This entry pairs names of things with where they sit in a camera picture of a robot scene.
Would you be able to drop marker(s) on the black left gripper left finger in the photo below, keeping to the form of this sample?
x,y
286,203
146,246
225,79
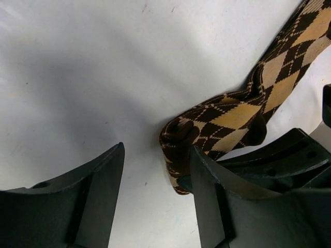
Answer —
x,y
75,209

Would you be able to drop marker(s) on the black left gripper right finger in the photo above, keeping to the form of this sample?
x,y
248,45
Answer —
x,y
233,212

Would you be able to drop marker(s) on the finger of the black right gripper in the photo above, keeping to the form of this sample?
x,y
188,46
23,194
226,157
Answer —
x,y
185,183

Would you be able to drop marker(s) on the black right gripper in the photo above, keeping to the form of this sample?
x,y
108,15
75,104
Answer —
x,y
295,160

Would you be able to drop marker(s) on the dark brown tan argyle sock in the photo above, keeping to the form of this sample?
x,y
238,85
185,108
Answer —
x,y
238,119

